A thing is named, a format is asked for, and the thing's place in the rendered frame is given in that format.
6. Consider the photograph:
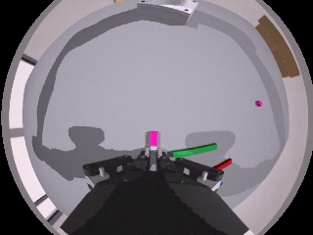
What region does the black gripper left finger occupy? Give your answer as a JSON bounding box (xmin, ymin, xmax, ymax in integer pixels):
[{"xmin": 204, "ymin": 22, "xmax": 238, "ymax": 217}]
[{"xmin": 83, "ymin": 148, "xmax": 151, "ymax": 190}]

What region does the green rod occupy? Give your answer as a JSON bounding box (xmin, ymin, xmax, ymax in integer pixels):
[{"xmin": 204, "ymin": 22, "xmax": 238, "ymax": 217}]
[{"xmin": 172, "ymin": 143, "xmax": 217, "ymax": 159}]

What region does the dark red rod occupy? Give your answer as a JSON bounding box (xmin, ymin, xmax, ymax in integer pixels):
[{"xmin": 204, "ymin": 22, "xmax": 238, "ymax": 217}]
[{"xmin": 214, "ymin": 158, "xmax": 232, "ymax": 169}]

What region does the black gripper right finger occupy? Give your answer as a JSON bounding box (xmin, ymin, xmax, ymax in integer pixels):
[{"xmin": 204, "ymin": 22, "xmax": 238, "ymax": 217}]
[{"xmin": 156, "ymin": 149, "xmax": 224, "ymax": 193}]

